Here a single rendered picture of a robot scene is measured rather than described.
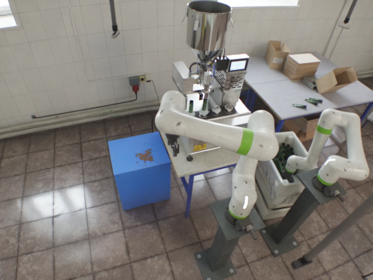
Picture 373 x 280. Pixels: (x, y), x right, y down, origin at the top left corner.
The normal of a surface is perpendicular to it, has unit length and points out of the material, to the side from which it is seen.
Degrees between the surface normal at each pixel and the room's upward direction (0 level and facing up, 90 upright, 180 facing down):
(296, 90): 0
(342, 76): 90
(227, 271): 0
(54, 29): 90
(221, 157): 0
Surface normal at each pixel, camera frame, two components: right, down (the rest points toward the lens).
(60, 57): 0.32, 0.69
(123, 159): 0.04, -0.69
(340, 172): -0.19, 0.68
